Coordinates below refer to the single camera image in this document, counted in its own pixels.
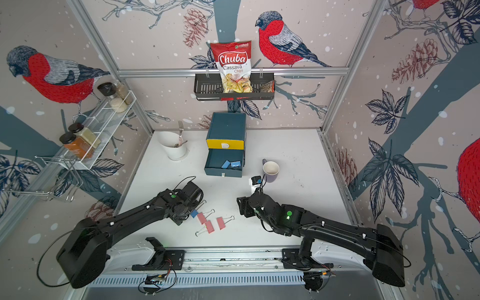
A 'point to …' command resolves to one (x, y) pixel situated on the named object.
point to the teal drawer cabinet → (227, 131)
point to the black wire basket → (209, 87)
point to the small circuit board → (157, 279)
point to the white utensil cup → (170, 141)
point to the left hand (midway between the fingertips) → (196, 204)
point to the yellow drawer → (225, 144)
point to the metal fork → (180, 124)
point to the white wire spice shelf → (105, 123)
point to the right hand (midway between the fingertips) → (242, 198)
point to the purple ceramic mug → (271, 169)
